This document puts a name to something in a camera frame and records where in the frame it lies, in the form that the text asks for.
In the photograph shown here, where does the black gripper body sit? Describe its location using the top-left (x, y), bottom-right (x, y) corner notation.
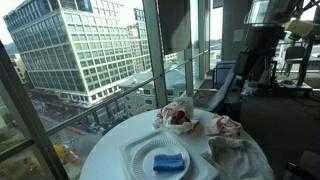
top-left (245, 25), bottom-right (285, 56)

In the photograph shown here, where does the pink shirt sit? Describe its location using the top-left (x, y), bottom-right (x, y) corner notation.
top-left (204, 114), bottom-right (244, 138)

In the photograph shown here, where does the gray office chair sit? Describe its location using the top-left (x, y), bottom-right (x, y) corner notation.
top-left (281, 45), bottom-right (307, 76)

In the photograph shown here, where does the dark blue monitor screen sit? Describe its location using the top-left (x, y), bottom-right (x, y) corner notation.
top-left (213, 60), bottom-right (236, 89)

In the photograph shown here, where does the wooden armchair gray cushion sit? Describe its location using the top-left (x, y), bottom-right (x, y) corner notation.
top-left (181, 64), bottom-right (236, 113)

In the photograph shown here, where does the dark roller window blind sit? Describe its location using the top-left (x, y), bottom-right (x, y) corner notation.
top-left (157, 0), bottom-right (193, 56)

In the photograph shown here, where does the gray window mullion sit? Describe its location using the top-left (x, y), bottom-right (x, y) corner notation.
top-left (142, 0), bottom-right (169, 109)
top-left (0, 39), bottom-right (69, 180)

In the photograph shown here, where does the black metal bar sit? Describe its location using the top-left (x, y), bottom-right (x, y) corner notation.
top-left (283, 161), bottom-right (320, 180)

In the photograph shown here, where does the blue sponge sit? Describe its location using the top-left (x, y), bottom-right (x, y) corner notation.
top-left (152, 152), bottom-right (185, 172)

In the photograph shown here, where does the gray window railing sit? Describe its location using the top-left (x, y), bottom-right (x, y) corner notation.
top-left (0, 49), bottom-right (214, 161)

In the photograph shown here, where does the white paper plate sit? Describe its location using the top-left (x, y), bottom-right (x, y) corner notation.
top-left (130, 138), bottom-right (192, 180)

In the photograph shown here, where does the white styrofoam box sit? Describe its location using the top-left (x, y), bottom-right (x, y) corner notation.
top-left (119, 129), bottom-right (221, 180)

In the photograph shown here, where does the white paper wall sign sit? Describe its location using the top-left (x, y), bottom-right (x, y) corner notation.
top-left (232, 28), bottom-right (245, 43)

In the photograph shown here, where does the yellowish wrist camera bar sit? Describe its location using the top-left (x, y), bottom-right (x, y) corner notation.
top-left (284, 19), bottom-right (320, 39)

